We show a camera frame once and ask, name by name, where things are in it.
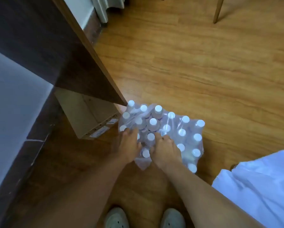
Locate wooden chair leg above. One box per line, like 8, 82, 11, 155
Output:
213, 0, 225, 24

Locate dark wooden desk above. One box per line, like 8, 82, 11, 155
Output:
0, 0, 128, 107

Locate person's left forearm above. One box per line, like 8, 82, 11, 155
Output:
28, 159, 133, 228

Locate person's white garment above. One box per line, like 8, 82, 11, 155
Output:
211, 149, 284, 228

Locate person's right forearm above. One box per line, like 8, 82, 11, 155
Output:
161, 164, 267, 228

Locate person's right hand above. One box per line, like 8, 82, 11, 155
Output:
150, 135, 182, 169

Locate person's white shoe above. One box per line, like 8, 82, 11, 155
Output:
104, 207, 130, 228
161, 208, 186, 228

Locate shrink-wrapped pack of water bottles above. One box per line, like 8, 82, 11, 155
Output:
118, 100, 205, 174

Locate person's left hand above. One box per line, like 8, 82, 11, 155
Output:
114, 128, 142, 165

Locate person's left white shoe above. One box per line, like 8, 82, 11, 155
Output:
104, 207, 130, 228

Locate white curtain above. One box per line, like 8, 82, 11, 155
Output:
91, 0, 126, 24

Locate person's right white shoe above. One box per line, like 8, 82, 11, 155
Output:
161, 208, 186, 228

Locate open cardboard box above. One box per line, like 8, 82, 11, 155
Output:
55, 88, 122, 140

